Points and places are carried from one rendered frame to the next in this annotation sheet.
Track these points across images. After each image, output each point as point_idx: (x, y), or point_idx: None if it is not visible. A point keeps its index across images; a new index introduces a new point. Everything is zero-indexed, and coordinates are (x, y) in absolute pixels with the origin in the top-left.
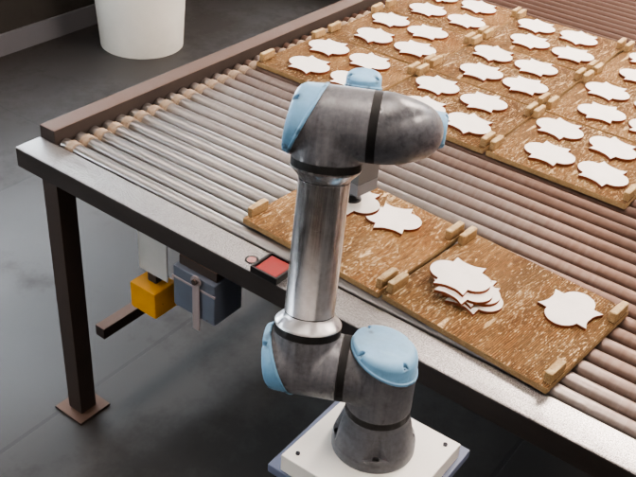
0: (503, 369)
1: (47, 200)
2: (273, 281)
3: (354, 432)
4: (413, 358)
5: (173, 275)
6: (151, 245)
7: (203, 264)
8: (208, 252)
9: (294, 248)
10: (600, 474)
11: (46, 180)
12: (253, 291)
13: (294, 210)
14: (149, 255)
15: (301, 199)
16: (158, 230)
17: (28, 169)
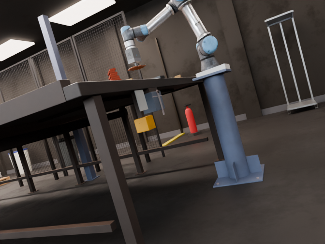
0: None
1: (99, 111)
2: (164, 76)
3: (215, 58)
4: None
5: (153, 96)
6: (140, 95)
7: (153, 86)
8: (152, 80)
9: (198, 17)
10: (196, 81)
11: (99, 92)
12: (162, 85)
13: (192, 11)
14: (140, 100)
15: (192, 7)
16: (141, 83)
17: (89, 93)
